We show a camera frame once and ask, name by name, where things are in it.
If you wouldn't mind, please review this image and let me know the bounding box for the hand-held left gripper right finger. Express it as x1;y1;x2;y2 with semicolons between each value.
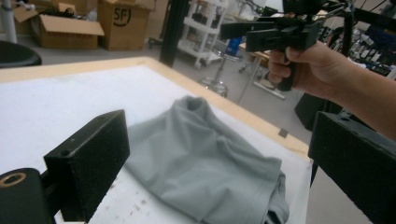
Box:
307;111;396;224

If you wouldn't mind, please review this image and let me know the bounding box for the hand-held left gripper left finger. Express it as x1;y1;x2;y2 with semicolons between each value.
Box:
43;109;131;223

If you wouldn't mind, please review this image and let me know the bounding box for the grey-green flower print t-shirt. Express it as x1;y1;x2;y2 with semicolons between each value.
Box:
124;95;290;224

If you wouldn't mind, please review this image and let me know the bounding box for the white shelf rack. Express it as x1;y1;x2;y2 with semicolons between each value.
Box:
177;0;230;69

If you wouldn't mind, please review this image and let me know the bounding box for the chrome stool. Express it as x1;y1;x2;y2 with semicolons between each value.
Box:
199;50;244;98

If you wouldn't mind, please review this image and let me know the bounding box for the black metal beam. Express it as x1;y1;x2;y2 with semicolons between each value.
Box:
159;0;190;68

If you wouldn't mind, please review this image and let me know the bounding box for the white foam mat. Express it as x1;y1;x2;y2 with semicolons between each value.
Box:
0;64;313;224

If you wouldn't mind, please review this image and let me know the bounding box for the large cardboard box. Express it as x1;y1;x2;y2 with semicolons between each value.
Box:
97;0;157;51

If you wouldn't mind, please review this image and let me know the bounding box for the open cardboard box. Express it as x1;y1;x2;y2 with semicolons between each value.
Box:
13;2;106;50

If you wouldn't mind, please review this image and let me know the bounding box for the black round stool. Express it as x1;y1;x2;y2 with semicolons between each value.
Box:
0;40;42;69

